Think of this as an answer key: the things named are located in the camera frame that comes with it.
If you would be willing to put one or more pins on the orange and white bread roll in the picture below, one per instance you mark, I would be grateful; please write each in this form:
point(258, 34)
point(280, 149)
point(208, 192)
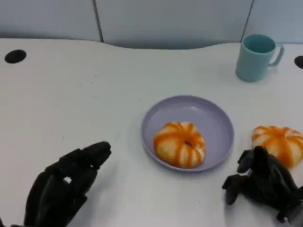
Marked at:
point(175, 142)
point(280, 139)

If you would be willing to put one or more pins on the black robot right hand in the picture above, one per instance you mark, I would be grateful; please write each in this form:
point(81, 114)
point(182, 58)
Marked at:
point(267, 182)

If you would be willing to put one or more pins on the lilac plate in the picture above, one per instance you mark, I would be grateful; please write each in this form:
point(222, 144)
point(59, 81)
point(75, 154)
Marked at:
point(203, 111)

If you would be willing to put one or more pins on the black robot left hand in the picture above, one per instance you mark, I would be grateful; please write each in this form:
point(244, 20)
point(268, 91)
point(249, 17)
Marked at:
point(59, 189)

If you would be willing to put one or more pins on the pale green mug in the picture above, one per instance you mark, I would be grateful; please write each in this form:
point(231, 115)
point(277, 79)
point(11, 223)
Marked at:
point(254, 63)

